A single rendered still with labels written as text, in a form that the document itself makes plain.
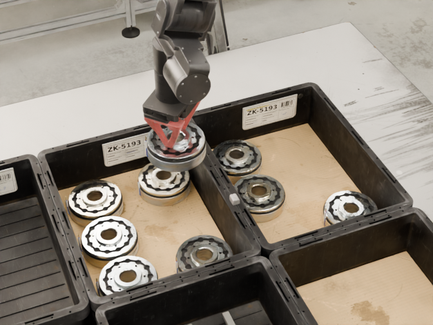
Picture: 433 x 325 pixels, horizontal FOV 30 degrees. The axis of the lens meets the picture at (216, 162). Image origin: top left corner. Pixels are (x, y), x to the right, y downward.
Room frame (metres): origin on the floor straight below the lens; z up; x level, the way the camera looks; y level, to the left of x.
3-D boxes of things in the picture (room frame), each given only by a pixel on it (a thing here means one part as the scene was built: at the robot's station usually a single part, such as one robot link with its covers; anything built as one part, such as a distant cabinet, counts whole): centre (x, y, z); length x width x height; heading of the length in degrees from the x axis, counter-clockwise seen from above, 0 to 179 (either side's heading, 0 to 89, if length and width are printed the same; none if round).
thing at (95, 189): (1.10, 0.23, 0.86); 0.05 x 0.05 x 0.01
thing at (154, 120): (1.06, 0.08, 1.09); 0.07 x 0.07 x 0.09; 66
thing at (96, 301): (1.03, 0.13, 0.92); 0.40 x 0.30 x 0.02; 22
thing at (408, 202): (1.14, -0.14, 0.92); 0.40 x 0.30 x 0.02; 22
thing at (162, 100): (1.06, 0.07, 1.16); 0.10 x 0.07 x 0.07; 156
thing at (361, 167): (1.14, -0.14, 0.87); 0.40 x 0.30 x 0.11; 22
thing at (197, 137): (1.07, 0.07, 1.04); 0.10 x 0.10 x 0.01
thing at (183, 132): (1.07, 0.07, 1.04); 0.05 x 0.05 x 0.01
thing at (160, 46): (1.06, 0.07, 1.22); 0.07 x 0.06 x 0.07; 23
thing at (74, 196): (1.10, 0.23, 0.86); 0.10 x 0.10 x 0.01
